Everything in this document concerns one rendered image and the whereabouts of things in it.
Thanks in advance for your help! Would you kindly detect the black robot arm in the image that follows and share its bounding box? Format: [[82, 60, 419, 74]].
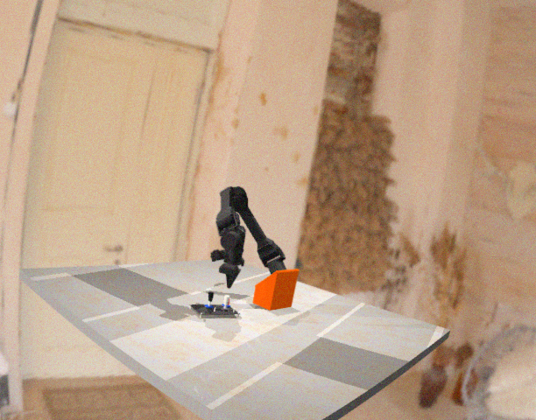
[[210, 186, 286, 274]]

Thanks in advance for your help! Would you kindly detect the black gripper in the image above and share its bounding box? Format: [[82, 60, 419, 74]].
[[219, 248, 244, 289]]

